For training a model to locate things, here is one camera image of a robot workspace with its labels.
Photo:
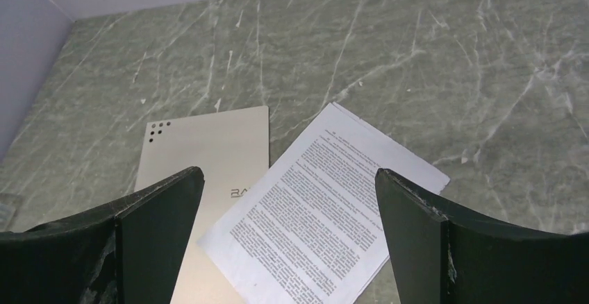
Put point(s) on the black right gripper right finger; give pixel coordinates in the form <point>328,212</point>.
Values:
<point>444,252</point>

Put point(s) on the printed white paper sheet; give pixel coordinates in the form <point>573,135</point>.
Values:
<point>309,231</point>
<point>391,132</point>

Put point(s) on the printed white paper sheet lower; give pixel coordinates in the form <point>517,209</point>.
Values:
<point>391,132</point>

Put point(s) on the printed white paper sheet top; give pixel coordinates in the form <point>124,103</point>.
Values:
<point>309,231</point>

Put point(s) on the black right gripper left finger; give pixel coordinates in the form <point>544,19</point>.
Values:
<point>129,250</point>

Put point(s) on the beige folder with black inside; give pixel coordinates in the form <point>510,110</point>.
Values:
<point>232,150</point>

